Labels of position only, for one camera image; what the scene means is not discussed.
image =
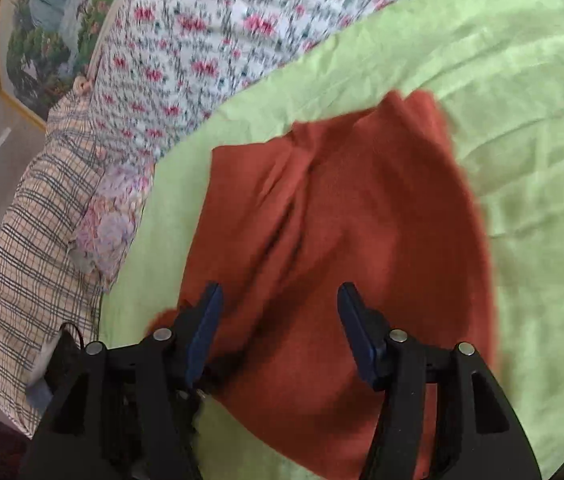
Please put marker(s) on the light green bed sheet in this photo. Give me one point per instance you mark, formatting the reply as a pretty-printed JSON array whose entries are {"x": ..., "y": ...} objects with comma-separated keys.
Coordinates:
[{"x": 496, "y": 67}]

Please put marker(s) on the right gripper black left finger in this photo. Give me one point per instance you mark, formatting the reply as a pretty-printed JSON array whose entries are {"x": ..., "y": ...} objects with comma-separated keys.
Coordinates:
[{"x": 127, "y": 413}]

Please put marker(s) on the beige plaid blanket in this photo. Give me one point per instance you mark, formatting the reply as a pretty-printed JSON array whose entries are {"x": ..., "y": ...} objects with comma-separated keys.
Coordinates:
[{"x": 40, "y": 287}]

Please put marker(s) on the gold framed landscape painting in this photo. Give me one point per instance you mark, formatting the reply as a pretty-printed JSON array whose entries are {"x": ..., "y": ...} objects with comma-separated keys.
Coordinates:
[{"x": 44, "y": 45}]

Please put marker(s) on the pink floral white quilt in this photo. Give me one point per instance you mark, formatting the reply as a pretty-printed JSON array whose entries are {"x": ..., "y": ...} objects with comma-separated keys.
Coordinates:
[{"x": 161, "y": 67}]

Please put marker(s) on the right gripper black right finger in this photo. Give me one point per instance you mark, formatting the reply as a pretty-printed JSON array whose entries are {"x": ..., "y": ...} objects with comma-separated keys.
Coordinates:
[{"x": 443, "y": 405}]

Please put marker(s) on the lilac floral pillow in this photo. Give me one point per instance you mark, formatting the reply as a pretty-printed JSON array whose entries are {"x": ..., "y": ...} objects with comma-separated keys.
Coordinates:
[{"x": 101, "y": 240}]

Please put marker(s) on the black device with cable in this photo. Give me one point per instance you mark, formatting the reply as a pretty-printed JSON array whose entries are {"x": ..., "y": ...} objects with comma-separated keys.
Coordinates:
[{"x": 55, "y": 360}]

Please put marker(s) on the orange knit sweater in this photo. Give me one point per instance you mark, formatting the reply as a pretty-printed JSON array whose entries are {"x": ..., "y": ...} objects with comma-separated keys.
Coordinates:
[{"x": 374, "y": 198}]

